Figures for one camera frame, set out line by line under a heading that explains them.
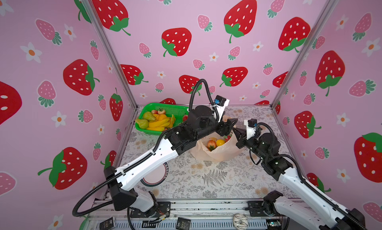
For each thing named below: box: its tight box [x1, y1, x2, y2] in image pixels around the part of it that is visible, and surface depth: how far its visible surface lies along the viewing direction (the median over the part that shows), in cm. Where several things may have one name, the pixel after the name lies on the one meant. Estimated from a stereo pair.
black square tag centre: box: [175, 217, 191, 230], surface depth 70 cm
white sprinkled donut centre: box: [232, 213, 249, 230], surface depth 70 cm
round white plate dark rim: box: [139, 161, 170, 188], surface depth 85 cm
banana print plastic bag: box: [191, 129, 246, 162], surface depth 75 cm
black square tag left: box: [99, 216, 116, 230], surface depth 70 cm
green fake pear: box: [143, 111, 157, 122], surface depth 105 cm
